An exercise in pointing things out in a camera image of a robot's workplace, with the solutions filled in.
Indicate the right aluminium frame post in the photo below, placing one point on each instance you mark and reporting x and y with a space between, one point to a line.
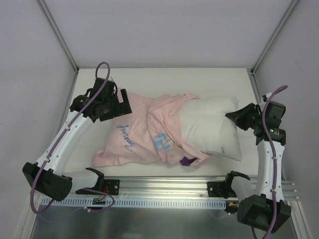
275 34

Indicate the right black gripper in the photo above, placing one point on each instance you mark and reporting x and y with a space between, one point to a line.
248 119

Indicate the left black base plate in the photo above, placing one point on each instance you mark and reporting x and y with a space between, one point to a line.
110 186

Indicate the left aluminium frame post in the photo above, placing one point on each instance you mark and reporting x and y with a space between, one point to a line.
56 31

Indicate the white slotted cable duct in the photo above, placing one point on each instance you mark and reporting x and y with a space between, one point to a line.
143 203

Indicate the aluminium mounting rail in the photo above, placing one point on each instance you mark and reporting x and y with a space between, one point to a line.
189 188

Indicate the aluminium frame post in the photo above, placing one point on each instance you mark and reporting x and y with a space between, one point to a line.
275 34
56 31

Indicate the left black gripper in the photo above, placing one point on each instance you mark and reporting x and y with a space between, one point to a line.
119 105

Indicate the white pillow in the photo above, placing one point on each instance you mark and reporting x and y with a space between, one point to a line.
205 127

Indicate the pink Journey pillow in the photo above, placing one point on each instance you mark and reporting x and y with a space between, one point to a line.
151 133

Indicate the purple Elsa pillowcase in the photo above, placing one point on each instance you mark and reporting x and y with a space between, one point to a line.
187 162

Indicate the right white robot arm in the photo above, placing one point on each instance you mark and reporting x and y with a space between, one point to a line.
263 206

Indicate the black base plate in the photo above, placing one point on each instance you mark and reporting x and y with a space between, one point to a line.
220 189
110 186

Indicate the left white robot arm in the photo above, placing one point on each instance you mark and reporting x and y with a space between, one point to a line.
104 101

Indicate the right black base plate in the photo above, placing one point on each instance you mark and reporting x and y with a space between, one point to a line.
220 189

